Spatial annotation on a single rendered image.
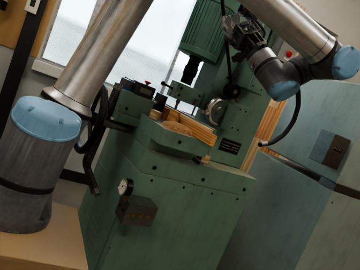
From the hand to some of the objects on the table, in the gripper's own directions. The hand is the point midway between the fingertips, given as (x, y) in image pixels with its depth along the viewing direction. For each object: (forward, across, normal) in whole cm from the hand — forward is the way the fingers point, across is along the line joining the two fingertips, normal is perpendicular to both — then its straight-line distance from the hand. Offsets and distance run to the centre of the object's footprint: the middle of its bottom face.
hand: (225, 20), depth 118 cm
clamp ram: (-3, +28, +40) cm, 49 cm away
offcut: (-12, +31, +30) cm, 45 cm away
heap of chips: (-22, +27, +25) cm, 43 cm away
